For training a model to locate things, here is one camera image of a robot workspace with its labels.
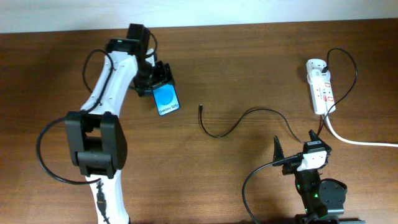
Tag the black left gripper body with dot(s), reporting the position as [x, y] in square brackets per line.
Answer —
[153, 76]

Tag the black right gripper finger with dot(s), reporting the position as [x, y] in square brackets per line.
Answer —
[278, 155]
[313, 136]

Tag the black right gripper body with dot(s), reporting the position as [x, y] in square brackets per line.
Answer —
[290, 168]

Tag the blue screen Galaxy smartphone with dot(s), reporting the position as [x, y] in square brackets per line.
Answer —
[166, 99]

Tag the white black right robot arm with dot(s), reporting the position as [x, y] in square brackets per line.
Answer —
[323, 199]

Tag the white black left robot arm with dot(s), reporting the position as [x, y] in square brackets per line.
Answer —
[98, 146]

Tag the white USB charger adapter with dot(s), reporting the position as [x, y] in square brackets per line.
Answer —
[315, 71]

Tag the white power strip red switches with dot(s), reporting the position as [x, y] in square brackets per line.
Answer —
[322, 97]

